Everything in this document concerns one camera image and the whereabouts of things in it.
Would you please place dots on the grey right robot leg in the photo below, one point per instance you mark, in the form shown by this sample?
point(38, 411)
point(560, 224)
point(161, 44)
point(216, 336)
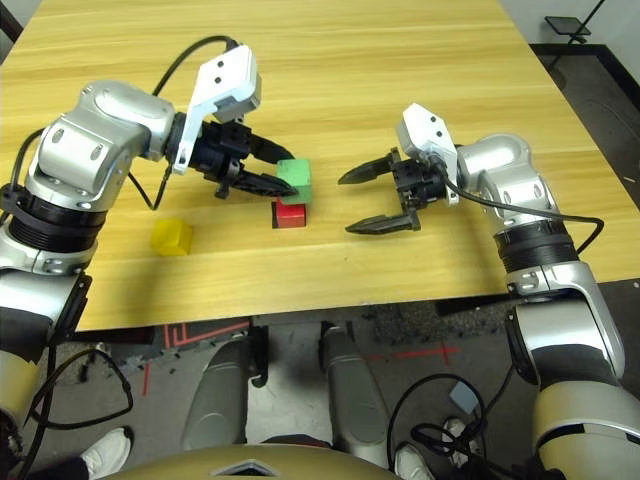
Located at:
point(355, 395)

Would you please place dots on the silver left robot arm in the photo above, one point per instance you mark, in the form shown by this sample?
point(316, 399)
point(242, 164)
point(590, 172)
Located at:
point(100, 130)

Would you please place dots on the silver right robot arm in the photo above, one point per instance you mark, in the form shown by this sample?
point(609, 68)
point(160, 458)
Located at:
point(510, 170)

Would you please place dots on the red tape strip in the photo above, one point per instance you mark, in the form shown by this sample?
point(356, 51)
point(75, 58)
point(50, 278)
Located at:
point(146, 380)

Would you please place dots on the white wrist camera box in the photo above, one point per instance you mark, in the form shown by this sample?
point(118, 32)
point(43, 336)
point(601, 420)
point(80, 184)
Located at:
point(230, 75)
point(425, 127)

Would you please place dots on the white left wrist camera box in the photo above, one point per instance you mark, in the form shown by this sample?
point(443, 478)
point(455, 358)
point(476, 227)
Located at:
point(230, 75)

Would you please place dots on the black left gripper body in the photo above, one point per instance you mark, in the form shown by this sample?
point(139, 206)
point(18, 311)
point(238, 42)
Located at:
point(220, 150)

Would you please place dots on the black rubber floor mat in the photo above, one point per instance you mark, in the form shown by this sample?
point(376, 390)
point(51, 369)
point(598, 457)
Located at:
point(600, 115)

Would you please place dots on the black hook-shaped bar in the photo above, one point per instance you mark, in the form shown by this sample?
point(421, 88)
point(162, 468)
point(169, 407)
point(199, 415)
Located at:
point(259, 355)

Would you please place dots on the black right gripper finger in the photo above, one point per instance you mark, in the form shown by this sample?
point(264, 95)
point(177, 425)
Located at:
point(387, 225)
point(370, 171)

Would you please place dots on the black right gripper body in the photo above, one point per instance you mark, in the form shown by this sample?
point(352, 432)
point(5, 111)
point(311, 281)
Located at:
point(420, 182)

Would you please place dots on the red block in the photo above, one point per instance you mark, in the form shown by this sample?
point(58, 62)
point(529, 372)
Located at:
point(292, 216)

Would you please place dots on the black tripod stand with tray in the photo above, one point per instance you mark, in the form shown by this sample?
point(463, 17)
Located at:
point(567, 25)

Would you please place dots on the black floor mat red lines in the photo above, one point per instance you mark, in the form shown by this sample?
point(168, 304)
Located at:
point(200, 332)

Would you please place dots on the grey robot leg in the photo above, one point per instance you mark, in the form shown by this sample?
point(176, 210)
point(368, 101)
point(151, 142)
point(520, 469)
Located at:
point(215, 400)
point(355, 395)

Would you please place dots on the yellow block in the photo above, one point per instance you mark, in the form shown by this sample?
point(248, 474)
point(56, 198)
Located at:
point(172, 237)

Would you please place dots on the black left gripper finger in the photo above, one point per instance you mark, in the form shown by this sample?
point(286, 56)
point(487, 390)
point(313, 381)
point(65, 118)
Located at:
point(265, 149)
point(260, 184)

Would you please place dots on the gold robot torso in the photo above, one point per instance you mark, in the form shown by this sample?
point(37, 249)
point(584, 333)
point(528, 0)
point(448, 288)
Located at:
point(200, 467)

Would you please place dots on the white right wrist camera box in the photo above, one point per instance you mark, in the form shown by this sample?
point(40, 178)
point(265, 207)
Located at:
point(425, 127)

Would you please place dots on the small grey box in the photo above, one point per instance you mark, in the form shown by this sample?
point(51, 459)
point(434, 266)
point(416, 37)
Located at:
point(462, 397)

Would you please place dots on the green block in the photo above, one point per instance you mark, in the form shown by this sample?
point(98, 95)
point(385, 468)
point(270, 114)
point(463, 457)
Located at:
point(300, 177)

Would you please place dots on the grey left robot leg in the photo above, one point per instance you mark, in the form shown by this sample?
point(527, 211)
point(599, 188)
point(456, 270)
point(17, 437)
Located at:
point(215, 400)

